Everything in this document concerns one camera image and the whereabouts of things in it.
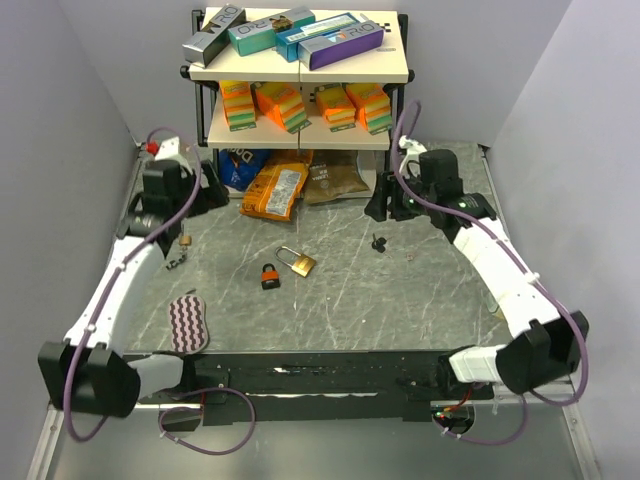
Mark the black key bunch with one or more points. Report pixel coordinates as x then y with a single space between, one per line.
378 244

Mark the silver RiO box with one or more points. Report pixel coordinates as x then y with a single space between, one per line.
213 37

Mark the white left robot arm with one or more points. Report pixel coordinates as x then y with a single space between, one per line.
115 300

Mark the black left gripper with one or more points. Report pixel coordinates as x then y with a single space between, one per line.
212 196

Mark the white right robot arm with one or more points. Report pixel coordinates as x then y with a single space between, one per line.
545 343

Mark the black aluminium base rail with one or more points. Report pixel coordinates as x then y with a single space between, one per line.
272 386

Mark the grey figurine keychain with keys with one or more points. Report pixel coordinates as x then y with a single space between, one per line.
176 262

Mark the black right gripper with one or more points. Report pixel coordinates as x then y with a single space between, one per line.
388 185

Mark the teal RiO box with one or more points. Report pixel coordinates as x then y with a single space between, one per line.
259 35

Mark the orange potato chip bag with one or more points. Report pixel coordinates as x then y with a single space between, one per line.
273 192

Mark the sponge pack centre right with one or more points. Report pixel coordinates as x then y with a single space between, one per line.
335 107

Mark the orange black small padlock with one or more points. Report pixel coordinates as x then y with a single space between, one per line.
270 277

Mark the brown paper snack bag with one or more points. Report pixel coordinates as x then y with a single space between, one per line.
332 173

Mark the blue Doritos chip bag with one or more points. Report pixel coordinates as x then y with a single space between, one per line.
239 166

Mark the small brass padlock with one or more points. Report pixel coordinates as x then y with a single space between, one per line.
185 241

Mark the sponge pack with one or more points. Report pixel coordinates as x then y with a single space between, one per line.
373 106
335 107
282 103
238 104

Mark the large brass padlock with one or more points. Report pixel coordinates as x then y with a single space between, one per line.
299 263

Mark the blue teal box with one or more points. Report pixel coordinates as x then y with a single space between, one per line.
286 42

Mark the sponge pack far right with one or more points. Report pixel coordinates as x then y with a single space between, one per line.
373 106

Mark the sponge pack centre left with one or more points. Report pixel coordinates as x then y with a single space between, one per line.
282 103

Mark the purple RiO box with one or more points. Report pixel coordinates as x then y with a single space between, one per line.
353 40

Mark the purple striped sponge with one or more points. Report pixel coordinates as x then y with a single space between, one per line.
187 318

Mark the sponge pack far left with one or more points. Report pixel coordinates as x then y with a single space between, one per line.
238 104

